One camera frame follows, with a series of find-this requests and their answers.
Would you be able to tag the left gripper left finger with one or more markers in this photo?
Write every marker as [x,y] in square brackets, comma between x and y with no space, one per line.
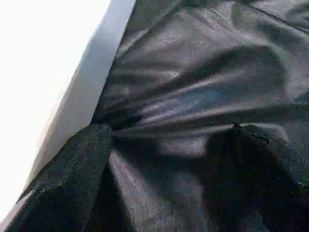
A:
[67,183]

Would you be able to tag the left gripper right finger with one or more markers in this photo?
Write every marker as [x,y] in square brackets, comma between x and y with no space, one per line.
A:
[265,183]

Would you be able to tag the white plastic table top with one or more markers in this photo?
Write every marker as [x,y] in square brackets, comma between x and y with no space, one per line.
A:
[48,72]

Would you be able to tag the black plastic sheet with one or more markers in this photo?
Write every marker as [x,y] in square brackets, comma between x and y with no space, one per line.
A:
[193,84]

